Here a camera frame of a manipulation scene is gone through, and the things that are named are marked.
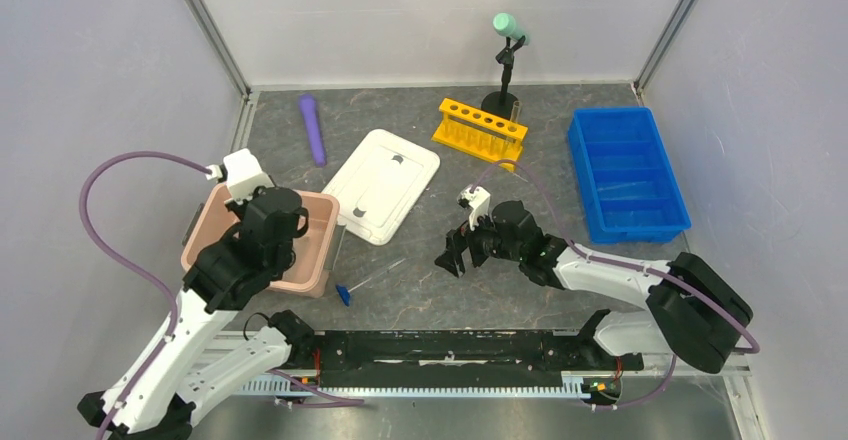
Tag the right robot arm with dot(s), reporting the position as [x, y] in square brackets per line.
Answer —
[683, 306]

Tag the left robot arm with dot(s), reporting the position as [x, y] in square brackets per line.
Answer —
[160, 396]

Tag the long glass rod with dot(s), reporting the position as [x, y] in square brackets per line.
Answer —
[617, 190]

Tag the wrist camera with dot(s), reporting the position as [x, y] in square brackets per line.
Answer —
[242, 174]
[475, 200]

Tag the purple microphone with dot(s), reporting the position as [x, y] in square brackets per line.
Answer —
[309, 111]

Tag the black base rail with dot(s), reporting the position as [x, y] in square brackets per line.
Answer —
[470, 364]

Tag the glass tube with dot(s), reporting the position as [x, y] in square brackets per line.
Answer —
[514, 119]

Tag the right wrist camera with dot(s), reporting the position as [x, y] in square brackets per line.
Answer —
[475, 200]

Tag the blue plastic tray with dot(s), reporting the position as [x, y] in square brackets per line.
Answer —
[624, 144]

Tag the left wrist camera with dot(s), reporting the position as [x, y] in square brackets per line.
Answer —
[242, 174]

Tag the blue bulb dropper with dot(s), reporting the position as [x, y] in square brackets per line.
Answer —
[345, 293]

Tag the black microphone stand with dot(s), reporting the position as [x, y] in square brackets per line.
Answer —
[500, 103]

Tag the pink plastic bin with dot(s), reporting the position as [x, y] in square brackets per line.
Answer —
[314, 251]

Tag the yellow test tube rack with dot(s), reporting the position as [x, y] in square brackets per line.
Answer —
[477, 133]

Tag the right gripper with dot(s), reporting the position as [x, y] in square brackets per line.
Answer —
[456, 241]

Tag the white plastic lid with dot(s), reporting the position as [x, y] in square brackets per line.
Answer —
[379, 183]

